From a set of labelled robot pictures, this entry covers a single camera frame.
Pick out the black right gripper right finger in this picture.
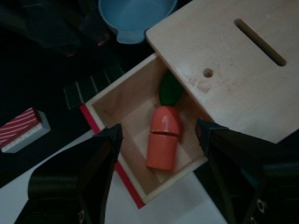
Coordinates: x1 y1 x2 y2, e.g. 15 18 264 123
193 117 299 224

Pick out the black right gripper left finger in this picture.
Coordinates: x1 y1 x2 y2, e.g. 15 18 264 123
13 122 124 224

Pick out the red white striped grey block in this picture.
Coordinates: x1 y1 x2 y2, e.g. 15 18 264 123
0 107 52 154

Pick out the white paper sheet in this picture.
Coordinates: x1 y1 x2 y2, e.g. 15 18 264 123
0 129 231 224

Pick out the orange toy carrot green top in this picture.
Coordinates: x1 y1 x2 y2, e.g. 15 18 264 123
144 69 187 172

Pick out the light wooden box with slot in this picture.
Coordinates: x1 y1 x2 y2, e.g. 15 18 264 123
144 0 299 144

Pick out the dark mat with white lines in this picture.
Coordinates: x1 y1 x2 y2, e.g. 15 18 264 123
61 62 127 110

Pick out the blue plastic bowl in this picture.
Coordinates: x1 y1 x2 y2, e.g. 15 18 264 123
97 0 180 45

